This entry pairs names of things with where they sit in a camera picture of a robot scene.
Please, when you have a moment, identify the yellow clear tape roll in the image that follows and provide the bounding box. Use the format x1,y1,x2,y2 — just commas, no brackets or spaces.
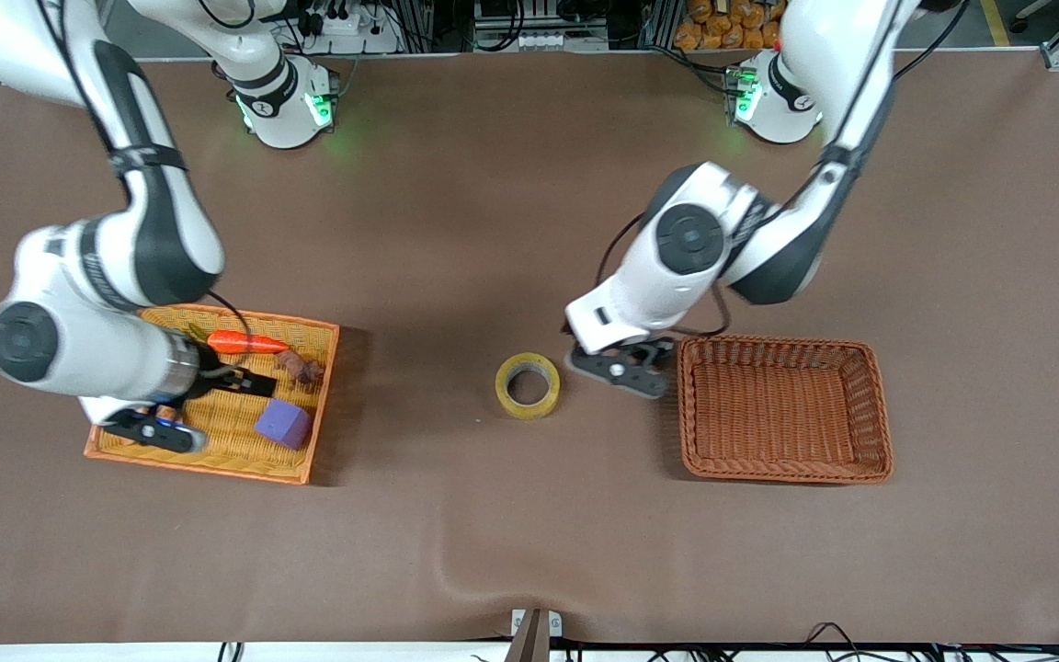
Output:
495,352,562,421

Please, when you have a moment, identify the orange toy carrot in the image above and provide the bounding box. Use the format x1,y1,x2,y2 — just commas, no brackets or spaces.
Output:
185,322,291,357

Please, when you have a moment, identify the purple block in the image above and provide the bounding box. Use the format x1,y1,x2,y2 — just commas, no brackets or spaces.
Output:
253,398,314,451

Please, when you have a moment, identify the small brown toy animal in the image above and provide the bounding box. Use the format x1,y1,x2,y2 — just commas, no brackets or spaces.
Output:
274,349,325,387

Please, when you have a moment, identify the orange woven tray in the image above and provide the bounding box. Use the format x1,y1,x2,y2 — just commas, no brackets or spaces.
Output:
84,303,341,485

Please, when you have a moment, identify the brown wicker basket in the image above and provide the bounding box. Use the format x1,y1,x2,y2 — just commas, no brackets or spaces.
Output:
677,334,894,485

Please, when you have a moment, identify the bag of bread rolls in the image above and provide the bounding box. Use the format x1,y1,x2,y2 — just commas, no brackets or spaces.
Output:
674,0,790,51

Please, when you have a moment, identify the white power strip with plugs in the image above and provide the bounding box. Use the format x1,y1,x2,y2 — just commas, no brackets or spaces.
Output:
304,0,402,54

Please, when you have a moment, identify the metal table bracket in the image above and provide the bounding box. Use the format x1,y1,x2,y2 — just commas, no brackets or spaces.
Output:
509,608,564,662

